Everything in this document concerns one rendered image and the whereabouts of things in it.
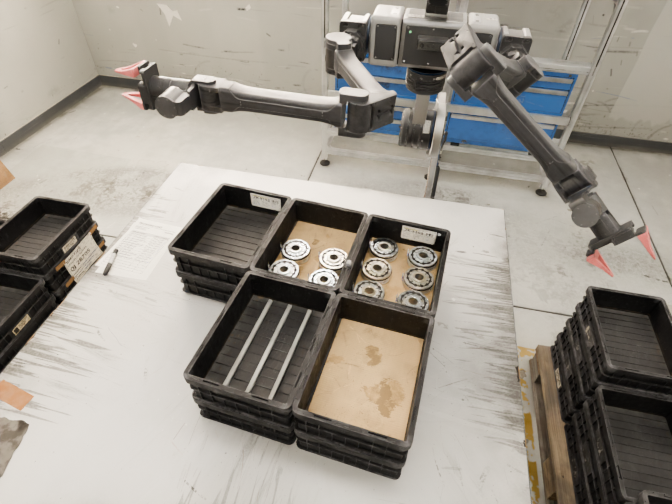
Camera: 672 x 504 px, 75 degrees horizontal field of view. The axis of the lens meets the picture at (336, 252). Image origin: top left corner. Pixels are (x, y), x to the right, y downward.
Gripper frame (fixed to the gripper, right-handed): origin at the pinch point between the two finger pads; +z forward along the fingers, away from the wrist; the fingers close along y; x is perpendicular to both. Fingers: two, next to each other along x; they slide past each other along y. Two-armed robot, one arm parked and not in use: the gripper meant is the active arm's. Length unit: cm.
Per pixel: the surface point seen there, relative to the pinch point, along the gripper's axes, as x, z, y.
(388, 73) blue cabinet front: 195, -54, 66
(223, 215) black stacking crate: 25, -8, 62
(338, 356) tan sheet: -28, -66, 62
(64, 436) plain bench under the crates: -62, 5, 77
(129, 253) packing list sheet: 8, 26, 76
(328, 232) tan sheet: 24, -51, 62
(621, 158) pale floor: 262, -250, 139
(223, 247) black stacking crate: 8, -15, 63
